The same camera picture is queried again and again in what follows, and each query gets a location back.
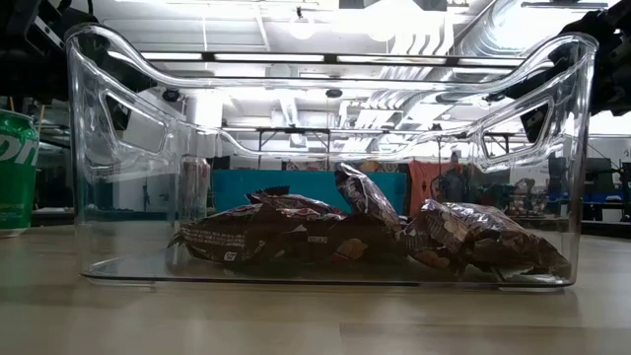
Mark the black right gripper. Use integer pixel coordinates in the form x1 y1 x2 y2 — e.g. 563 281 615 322
502 12 615 144

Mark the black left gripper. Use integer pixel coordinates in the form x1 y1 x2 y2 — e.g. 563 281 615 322
66 0 155 132

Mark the brown chocolate bar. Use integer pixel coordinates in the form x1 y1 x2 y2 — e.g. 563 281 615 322
167 202 356 265
457 201 573 281
245 185 346 218
401 198 494 272
333 162 403 233

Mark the ceiling light strip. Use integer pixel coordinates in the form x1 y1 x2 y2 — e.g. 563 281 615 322
214 52 325 63
142 51 203 62
456 57 524 68
337 54 448 65

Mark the silver soda can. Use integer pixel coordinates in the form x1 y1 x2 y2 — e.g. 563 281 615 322
177 155 213 223

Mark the person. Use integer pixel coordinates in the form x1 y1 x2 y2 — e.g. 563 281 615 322
438 150 467 203

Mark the blue topped table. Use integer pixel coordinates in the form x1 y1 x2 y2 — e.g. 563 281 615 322
581 157 631 223

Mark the green soda can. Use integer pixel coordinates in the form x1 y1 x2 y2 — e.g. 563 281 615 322
0 107 40 239

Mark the orange cloth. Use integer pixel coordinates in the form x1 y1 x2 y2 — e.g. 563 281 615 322
407 160 445 213

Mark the clear plastic bin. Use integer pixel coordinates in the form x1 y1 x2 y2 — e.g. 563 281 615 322
65 22 599 290

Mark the black metal rack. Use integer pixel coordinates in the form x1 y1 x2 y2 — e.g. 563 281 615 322
255 126 331 172

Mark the round white ceiling lamp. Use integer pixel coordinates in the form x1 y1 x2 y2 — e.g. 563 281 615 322
288 14 316 41

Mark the blue plastic bin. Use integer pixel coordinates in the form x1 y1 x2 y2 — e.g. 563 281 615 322
211 169 408 216

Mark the patterned cloth banner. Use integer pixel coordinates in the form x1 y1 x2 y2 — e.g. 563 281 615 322
283 160 410 173

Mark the silver ventilation duct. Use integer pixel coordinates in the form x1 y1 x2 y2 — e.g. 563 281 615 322
453 0 528 55

